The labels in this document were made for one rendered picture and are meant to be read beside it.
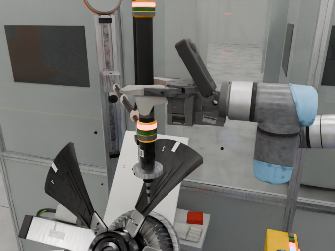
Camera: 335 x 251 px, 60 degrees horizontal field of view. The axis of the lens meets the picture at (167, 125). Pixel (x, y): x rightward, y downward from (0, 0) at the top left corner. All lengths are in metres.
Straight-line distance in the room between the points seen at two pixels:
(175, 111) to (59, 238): 0.66
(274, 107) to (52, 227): 0.83
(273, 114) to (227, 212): 1.07
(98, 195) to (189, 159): 1.06
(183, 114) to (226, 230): 1.13
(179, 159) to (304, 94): 0.40
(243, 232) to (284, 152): 1.09
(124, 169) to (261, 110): 0.71
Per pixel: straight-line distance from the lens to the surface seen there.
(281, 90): 0.55
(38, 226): 1.13
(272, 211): 1.54
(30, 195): 2.12
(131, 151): 1.15
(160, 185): 0.82
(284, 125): 0.55
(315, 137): 0.69
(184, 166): 0.79
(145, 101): 0.57
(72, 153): 0.92
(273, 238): 1.14
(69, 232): 1.07
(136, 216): 0.87
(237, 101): 0.54
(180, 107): 0.58
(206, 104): 0.57
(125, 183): 1.12
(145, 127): 0.62
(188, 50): 0.56
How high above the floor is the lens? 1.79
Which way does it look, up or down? 20 degrees down
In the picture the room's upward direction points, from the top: straight up
